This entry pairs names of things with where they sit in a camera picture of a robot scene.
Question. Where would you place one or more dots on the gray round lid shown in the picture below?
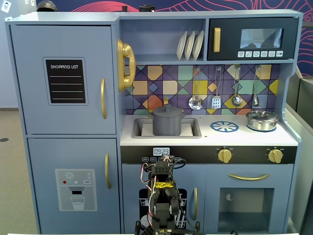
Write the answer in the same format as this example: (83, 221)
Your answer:
(168, 112)

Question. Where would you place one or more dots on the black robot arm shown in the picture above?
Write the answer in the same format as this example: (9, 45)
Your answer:
(161, 173)

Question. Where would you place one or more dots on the stainless steel pot with lid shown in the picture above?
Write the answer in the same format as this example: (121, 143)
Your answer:
(261, 122)

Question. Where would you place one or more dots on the gray cooking pot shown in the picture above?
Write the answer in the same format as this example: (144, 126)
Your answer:
(166, 126)

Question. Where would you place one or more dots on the gold toy faucet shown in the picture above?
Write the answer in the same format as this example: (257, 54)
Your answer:
(166, 101)

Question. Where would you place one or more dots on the gray toy sink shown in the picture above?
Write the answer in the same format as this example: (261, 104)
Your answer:
(137, 127)

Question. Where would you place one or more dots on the digital clock display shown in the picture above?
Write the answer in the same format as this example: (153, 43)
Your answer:
(161, 151)

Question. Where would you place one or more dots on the metal skimmer spoon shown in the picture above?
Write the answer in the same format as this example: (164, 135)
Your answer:
(195, 103)

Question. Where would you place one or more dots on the metal slotted spatula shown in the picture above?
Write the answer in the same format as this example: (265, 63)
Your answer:
(216, 102)

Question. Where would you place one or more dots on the blue dishwasher door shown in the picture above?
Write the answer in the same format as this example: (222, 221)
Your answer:
(132, 176)

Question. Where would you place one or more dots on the gold toy telephone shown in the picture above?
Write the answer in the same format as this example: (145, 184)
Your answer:
(126, 52)

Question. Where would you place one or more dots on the white toy plate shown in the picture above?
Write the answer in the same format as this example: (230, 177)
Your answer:
(198, 45)
(181, 46)
(189, 46)

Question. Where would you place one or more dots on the gold stove knob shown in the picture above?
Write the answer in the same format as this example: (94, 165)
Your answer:
(224, 155)
(275, 155)

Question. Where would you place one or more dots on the blue toy kitchen unit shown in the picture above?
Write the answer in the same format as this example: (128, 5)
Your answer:
(161, 39)

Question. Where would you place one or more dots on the blue oven door with window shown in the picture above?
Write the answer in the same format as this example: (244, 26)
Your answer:
(212, 176)

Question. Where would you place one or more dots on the metal ladle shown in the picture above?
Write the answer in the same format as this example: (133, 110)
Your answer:
(236, 101)

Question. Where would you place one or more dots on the black shopping list chalkboard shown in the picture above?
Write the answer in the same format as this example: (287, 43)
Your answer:
(66, 95)

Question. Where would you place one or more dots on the small metal spoon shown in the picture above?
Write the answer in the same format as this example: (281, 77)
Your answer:
(255, 101)

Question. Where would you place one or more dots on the black toy microwave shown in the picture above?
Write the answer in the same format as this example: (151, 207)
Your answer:
(230, 36)

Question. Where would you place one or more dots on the black cylindrical object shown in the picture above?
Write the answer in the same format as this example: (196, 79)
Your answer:
(146, 8)

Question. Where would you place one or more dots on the black table clamp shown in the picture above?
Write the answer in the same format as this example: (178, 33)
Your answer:
(197, 226)
(138, 226)

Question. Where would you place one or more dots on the small black cylinder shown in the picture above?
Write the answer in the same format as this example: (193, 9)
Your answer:
(124, 8)

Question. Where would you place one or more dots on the blue freezer door with dispenser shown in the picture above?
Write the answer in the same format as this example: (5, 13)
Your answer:
(44, 159)

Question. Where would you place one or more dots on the blue fridge door with chalkboard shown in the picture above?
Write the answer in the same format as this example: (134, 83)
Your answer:
(29, 73)

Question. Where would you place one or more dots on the black helmet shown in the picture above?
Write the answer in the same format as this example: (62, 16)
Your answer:
(46, 6)

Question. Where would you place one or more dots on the white paper face drawing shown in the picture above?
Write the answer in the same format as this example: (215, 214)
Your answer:
(6, 6)

